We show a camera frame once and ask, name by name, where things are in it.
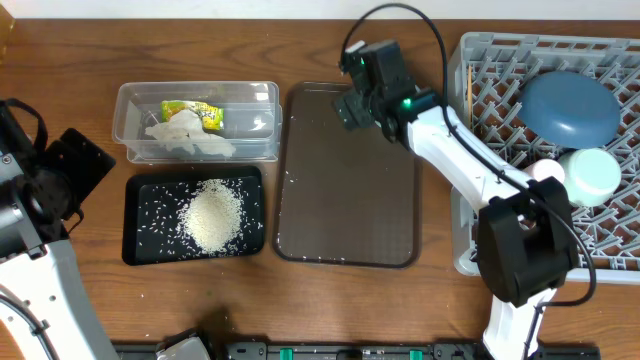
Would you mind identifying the dark blue plate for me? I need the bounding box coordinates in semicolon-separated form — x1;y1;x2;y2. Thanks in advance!
518;71;621;149

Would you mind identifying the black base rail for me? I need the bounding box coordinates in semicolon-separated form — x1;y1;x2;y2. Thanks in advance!
114;342;602;360

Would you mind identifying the grey dishwasher rack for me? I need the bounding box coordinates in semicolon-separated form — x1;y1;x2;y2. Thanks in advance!
448;32;639;285

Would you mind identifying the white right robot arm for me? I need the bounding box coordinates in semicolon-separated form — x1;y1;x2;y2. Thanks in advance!
334;40;578;359

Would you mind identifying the wooden chopstick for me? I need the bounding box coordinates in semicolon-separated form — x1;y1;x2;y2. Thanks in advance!
466;64;473;129

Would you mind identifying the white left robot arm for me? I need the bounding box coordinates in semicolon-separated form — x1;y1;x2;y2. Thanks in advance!
1;98;118;359

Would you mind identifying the green snack wrapper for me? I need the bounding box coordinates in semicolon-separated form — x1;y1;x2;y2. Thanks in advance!
161;100;225;132

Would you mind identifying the white tissue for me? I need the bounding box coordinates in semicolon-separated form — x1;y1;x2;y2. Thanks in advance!
145;110;236;157

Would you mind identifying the clear plastic bin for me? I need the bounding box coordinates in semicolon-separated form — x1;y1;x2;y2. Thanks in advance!
112;81;282;164

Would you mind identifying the pink cup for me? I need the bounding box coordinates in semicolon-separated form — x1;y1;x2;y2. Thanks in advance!
524;159;565;183

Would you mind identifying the pile of white rice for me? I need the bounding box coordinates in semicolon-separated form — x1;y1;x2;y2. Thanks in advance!
176;179;243;255

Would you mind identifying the mint green bowl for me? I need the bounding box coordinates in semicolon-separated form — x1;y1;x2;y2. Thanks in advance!
558;148;622;207

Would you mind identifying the black food waste tray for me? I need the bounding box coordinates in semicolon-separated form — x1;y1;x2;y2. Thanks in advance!
122;166;265;266

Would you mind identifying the brown serving tray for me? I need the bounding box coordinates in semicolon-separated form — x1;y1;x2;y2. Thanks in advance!
273;82;421;269

